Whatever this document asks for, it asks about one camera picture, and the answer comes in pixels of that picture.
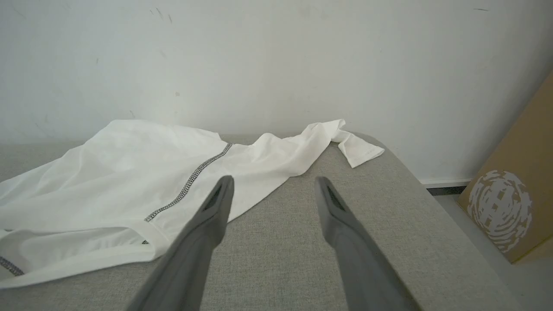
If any white shirt with grey stitching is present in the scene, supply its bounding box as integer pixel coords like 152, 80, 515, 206
0, 119, 385, 289

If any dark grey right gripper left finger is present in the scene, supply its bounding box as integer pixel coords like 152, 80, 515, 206
125, 175, 235, 311

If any white baseboard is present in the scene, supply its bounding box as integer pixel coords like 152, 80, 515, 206
418, 178, 474, 189

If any brown cardboard box white print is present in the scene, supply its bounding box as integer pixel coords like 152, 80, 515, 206
457, 71, 553, 264

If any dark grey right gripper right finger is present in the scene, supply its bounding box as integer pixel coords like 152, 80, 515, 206
315, 176, 422, 311

